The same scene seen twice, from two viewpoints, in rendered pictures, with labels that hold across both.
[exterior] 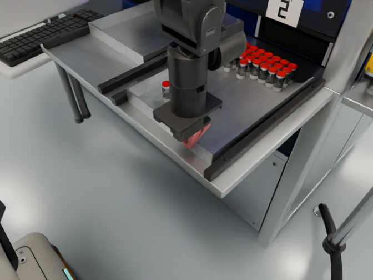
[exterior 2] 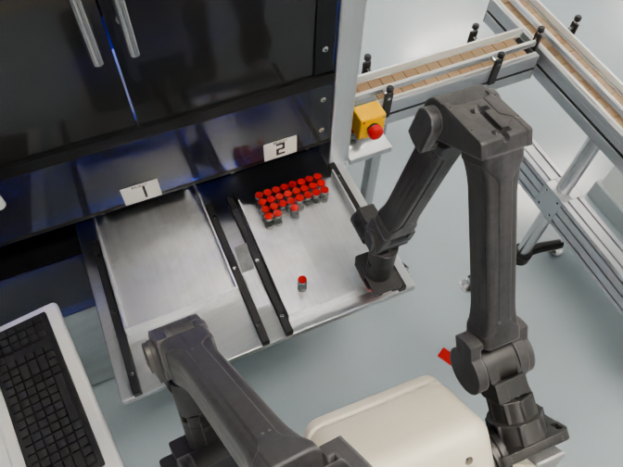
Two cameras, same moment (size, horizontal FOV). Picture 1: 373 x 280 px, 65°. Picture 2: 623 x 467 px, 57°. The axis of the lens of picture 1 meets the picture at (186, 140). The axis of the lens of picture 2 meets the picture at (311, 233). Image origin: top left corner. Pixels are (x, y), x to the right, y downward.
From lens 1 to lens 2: 1.04 m
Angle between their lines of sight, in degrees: 43
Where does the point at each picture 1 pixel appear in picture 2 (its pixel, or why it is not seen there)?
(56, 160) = not seen: outside the picture
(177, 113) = (387, 279)
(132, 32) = (153, 287)
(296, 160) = not seen: hidden behind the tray
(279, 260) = not seen: hidden behind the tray
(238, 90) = (312, 228)
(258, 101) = (334, 220)
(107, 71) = (227, 331)
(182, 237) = (281, 384)
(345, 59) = (342, 143)
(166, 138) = (350, 304)
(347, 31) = (336, 130)
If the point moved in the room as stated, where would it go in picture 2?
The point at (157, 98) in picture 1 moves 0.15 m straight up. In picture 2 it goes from (296, 296) to (296, 263)
